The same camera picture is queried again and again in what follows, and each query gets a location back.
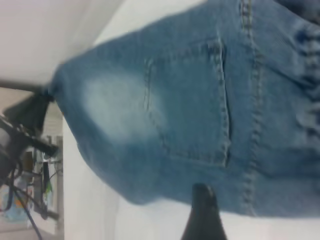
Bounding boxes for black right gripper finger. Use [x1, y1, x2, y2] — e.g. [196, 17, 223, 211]
[181, 183, 229, 240]

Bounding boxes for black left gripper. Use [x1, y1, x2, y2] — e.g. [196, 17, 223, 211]
[0, 79, 60, 156]

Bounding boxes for blue denim shorts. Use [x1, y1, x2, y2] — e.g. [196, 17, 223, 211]
[48, 0, 320, 218]

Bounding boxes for blue cable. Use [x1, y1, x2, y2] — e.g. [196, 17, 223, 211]
[23, 204, 45, 240]

